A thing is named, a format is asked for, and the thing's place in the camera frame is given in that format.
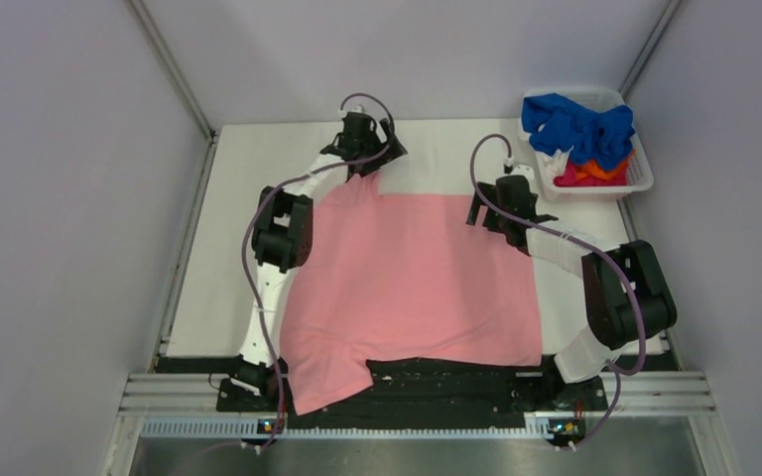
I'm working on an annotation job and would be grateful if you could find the white t-shirt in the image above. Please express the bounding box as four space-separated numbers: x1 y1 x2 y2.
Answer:
543 150 570 180

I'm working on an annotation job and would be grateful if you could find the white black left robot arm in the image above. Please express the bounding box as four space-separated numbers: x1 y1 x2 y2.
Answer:
229 109 407 416

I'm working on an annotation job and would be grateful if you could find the magenta red t-shirt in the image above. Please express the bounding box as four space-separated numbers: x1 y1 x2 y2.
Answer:
553 161 628 187

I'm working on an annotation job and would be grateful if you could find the orange t-shirt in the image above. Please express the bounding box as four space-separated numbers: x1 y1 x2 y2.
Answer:
575 150 635 186

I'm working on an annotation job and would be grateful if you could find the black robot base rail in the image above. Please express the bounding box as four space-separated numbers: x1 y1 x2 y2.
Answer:
154 354 678 435

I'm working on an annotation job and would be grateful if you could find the blue t-shirt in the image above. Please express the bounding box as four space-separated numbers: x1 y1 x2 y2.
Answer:
520 93 635 169

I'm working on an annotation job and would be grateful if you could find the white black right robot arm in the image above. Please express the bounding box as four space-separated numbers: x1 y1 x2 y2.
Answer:
466 176 678 409

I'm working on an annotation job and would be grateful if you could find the pink t-shirt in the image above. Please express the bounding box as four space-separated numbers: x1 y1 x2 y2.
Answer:
280 177 543 415

